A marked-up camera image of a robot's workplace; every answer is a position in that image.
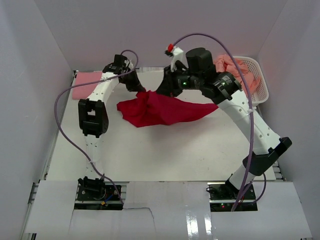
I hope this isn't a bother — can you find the folded pink t shirt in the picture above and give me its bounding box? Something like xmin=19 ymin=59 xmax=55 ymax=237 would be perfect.
xmin=71 ymin=71 xmax=104 ymax=101

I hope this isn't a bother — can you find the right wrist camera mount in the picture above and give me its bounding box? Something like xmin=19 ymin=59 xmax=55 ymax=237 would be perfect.
xmin=164 ymin=43 xmax=187 ymax=73

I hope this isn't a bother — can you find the salmon t shirt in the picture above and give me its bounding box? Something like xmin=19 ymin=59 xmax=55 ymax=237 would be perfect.
xmin=213 ymin=54 xmax=256 ymax=95

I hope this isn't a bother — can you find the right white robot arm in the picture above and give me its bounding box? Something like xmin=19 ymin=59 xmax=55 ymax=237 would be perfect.
xmin=156 ymin=46 xmax=292 ymax=200

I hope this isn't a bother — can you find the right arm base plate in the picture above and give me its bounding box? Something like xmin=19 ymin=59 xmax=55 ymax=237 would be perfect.
xmin=205 ymin=183 xmax=258 ymax=213

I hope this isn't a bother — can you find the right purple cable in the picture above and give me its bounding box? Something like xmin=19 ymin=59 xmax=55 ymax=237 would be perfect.
xmin=172 ymin=33 xmax=267 ymax=213

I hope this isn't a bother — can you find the white plastic basket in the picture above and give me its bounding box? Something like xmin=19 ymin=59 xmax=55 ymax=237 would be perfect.
xmin=234 ymin=56 xmax=269 ymax=107

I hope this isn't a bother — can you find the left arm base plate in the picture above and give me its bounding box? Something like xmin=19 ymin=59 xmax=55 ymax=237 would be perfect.
xmin=74 ymin=184 xmax=123 ymax=211

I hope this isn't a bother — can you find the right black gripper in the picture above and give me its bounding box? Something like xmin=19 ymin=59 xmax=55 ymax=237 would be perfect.
xmin=156 ymin=63 xmax=203 ymax=99

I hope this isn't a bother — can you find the red t shirt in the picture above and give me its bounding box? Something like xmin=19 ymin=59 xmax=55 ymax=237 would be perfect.
xmin=116 ymin=90 xmax=218 ymax=128

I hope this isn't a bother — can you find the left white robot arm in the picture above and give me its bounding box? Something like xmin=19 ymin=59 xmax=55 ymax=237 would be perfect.
xmin=78 ymin=53 xmax=145 ymax=200

